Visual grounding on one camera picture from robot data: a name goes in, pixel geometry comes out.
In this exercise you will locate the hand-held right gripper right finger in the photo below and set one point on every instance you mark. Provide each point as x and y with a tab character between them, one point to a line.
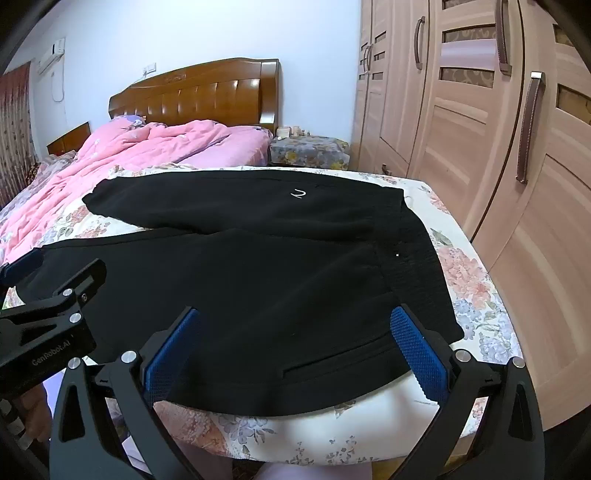
418	355

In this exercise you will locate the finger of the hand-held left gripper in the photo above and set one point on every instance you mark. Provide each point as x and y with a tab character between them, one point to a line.
23	265
69	295

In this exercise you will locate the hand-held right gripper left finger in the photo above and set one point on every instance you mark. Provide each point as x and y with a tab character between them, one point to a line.
171	350

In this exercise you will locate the black pants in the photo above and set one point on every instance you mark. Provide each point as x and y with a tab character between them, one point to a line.
254	277

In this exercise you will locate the person's left hand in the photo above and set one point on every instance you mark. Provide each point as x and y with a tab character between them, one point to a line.
39	415

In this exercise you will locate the floral blanket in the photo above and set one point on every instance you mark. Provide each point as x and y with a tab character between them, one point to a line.
466	277

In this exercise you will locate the dark patterned cushion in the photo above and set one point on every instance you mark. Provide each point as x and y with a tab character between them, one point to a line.
32	173

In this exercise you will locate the red patterned curtain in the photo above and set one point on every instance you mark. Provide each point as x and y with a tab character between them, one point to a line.
16	134

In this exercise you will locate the brown wooden cabinet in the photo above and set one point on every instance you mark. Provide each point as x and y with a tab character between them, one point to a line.
69	138

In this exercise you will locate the pink quilt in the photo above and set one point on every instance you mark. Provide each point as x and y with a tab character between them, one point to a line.
152	147

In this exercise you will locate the white air conditioner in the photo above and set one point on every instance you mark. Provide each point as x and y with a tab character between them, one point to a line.
51	57

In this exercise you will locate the light wooden wardrobe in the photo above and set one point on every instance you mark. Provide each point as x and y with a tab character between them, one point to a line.
461	138

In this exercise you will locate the nightstand with floral cover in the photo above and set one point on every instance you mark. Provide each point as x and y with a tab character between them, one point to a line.
307	152

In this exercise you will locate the small white box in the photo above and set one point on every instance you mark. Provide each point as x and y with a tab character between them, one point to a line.
282	132

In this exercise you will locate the wooden headboard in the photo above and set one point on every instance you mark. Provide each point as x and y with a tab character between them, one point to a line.
207	92

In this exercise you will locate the white wall socket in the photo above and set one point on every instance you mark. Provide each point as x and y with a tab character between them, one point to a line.
150	70

